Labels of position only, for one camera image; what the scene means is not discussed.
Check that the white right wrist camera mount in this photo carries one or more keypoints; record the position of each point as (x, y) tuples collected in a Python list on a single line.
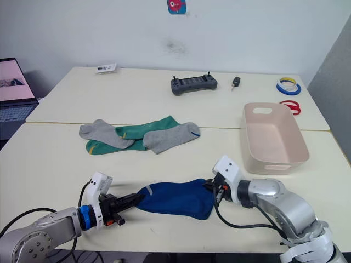
[(229, 170)]

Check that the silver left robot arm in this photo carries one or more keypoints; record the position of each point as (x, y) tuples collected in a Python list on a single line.
[(33, 235)]

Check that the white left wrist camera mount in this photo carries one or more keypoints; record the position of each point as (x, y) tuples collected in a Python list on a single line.
[(96, 189)]

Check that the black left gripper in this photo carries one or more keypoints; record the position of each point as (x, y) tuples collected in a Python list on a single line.
[(108, 206)]

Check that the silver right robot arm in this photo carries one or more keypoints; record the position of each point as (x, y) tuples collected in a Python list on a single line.
[(285, 202)]

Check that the yellow and white tape roll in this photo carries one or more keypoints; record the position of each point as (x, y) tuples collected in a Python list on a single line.
[(282, 83)]

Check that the blue tape roll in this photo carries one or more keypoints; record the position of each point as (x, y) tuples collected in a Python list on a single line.
[(282, 90)]

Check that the dark blue sock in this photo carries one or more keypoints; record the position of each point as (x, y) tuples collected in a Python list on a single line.
[(175, 200)]

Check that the red tape roll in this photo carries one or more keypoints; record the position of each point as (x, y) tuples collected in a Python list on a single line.
[(297, 111), (286, 102)]

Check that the grey sock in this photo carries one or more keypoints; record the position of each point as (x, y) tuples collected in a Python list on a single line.
[(170, 137), (104, 132)]

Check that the grey handheld controller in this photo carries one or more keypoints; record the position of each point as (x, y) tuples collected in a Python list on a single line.
[(193, 86)]

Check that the pink plastic container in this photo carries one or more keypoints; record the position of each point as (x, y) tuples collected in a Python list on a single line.
[(274, 139)]

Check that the open laptop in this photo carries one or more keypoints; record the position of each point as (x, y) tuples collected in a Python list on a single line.
[(13, 90)]

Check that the blue cartoon wall sticker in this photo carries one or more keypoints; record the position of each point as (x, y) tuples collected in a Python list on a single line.
[(176, 6)]

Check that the white printed card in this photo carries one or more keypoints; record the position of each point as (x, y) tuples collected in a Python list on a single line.
[(105, 68)]

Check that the grey partition panel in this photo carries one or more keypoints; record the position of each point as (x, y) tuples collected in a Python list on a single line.
[(331, 96)]

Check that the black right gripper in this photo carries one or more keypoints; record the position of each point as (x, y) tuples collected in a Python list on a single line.
[(220, 189)]

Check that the green sock yellow stripe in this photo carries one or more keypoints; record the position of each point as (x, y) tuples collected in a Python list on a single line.
[(150, 127), (104, 149)]

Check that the black car key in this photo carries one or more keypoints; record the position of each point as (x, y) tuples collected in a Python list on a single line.
[(235, 81)]

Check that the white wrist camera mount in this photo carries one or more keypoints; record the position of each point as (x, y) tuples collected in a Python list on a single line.
[(96, 189), (229, 170)]

